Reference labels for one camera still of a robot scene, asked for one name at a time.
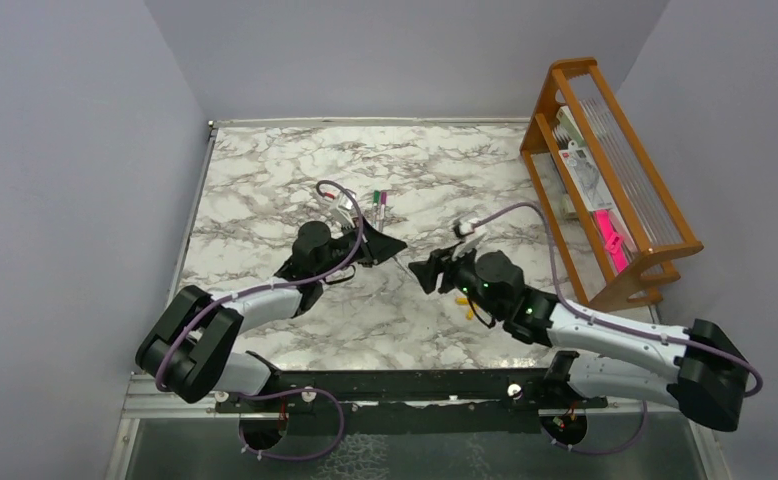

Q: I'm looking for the white marker pen magenta end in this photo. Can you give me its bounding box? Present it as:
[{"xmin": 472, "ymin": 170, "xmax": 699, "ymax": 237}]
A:
[{"xmin": 377, "ymin": 191, "xmax": 388, "ymax": 231}]

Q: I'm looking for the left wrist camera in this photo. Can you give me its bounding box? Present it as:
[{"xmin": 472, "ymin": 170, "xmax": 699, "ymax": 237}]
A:
[{"xmin": 329, "ymin": 194, "xmax": 357, "ymax": 230}]

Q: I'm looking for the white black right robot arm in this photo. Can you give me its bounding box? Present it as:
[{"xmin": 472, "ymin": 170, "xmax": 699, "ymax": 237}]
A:
[{"xmin": 408, "ymin": 249, "xmax": 752, "ymax": 432}]

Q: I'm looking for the white marker pen green end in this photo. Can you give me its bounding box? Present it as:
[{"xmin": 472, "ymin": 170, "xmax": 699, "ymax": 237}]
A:
[{"xmin": 392, "ymin": 257, "xmax": 416, "ymax": 280}]

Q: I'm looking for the black mounting rail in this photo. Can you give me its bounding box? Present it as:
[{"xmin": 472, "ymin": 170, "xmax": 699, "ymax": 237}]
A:
[{"xmin": 215, "ymin": 368, "xmax": 607, "ymax": 436}]

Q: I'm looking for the orange wooden rack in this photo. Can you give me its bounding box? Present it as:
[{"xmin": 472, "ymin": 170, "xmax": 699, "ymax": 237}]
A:
[{"xmin": 519, "ymin": 57, "xmax": 703, "ymax": 311}]

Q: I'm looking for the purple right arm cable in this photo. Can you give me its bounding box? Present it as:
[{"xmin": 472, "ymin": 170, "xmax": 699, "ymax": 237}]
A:
[{"xmin": 468, "ymin": 201, "xmax": 765, "ymax": 458}]

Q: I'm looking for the pink packaged item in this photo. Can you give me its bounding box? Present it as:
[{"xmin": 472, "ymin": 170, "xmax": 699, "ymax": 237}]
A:
[{"xmin": 593, "ymin": 210, "xmax": 629, "ymax": 273}]

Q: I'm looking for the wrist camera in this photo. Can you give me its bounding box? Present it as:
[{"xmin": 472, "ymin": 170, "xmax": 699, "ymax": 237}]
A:
[
  {"xmin": 452, "ymin": 219, "xmax": 487, "ymax": 259},
  {"xmin": 329, "ymin": 194, "xmax": 357, "ymax": 230}
]

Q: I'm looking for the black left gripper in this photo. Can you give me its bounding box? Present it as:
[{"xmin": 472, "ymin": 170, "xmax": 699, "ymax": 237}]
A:
[{"xmin": 315, "ymin": 215, "xmax": 407, "ymax": 280}]

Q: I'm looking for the aluminium frame rail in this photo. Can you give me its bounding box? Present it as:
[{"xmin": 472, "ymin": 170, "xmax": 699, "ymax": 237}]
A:
[{"xmin": 122, "ymin": 368, "xmax": 676, "ymax": 418}]

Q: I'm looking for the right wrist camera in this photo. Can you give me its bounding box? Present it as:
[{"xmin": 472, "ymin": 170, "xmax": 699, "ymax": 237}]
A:
[{"xmin": 452, "ymin": 219, "xmax": 487, "ymax": 259}]

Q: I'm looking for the white marker pen green cap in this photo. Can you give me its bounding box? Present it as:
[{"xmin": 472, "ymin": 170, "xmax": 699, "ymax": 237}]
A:
[{"xmin": 371, "ymin": 190, "xmax": 381, "ymax": 226}]

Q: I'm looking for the white packaged item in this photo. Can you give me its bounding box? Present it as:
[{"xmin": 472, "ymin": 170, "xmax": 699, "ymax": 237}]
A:
[{"xmin": 553, "ymin": 106, "xmax": 615, "ymax": 212}]

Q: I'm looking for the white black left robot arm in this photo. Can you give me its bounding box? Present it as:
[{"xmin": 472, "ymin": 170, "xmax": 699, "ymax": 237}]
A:
[{"xmin": 135, "ymin": 221, "xmax": 407, "ymax": 411}]

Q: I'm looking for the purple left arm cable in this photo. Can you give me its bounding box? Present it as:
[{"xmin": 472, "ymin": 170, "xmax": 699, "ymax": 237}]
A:
[{"xmin": 155, "ymin": 180, "xmax": 366, "ymax": 463}]

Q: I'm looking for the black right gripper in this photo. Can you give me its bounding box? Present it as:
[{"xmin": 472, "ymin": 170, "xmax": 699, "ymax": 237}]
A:
[{"xmin": 409, "ymin": 237, "xmax": 503, "ymax": 319}]

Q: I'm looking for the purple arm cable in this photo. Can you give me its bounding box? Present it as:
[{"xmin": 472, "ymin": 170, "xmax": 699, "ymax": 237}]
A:
[
  {"xmin": 468, "ymin": 201, "xmax": 765, "ymax": 458},
  {"xmin": 155, "ymin": 180, "xmax": 366, "ymax": 463}
]

